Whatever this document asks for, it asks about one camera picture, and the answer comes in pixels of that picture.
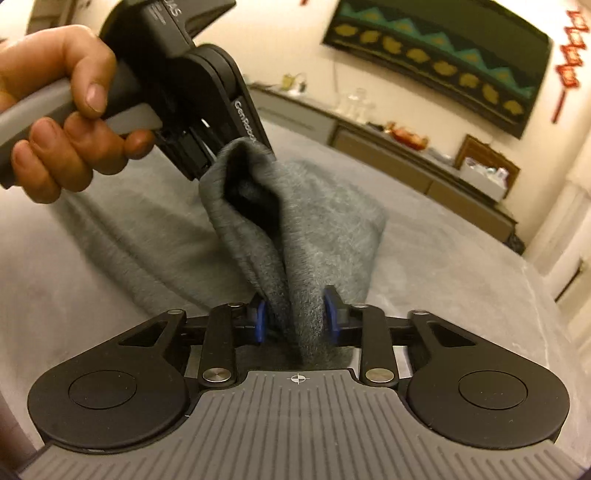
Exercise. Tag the grey storage box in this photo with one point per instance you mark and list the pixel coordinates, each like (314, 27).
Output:
(482, 182)

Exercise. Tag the person's left hand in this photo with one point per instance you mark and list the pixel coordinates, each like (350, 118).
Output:
(60, 50)

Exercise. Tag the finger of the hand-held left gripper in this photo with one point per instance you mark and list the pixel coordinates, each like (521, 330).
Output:
(184, 147)

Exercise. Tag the long grey media cabinet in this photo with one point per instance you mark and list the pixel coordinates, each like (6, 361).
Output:
(392, 161)

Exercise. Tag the black trash bag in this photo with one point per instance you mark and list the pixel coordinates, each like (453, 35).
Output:
(517, 243)

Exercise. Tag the white lace curtain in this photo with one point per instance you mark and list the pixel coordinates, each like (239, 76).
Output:
(563, 221)

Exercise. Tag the yellowish cup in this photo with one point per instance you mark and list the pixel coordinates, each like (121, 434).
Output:
(288, 82)

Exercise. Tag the wooden chessboard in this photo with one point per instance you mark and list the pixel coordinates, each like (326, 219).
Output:
(480, 147)

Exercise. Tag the patterned wall hanging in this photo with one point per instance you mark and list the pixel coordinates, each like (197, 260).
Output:
(438, 46)

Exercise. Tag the grey sweater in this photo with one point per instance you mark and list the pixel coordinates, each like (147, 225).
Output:
(314, 230)

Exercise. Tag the glass cup set on tray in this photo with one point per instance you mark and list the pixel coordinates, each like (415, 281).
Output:
(354, 106)

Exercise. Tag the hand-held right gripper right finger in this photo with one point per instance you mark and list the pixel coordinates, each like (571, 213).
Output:
(331, 318)

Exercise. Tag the red fruit plate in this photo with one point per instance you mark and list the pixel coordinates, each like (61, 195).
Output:
(408, 137)

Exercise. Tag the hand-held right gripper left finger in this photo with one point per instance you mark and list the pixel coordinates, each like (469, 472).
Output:
(259, 323)

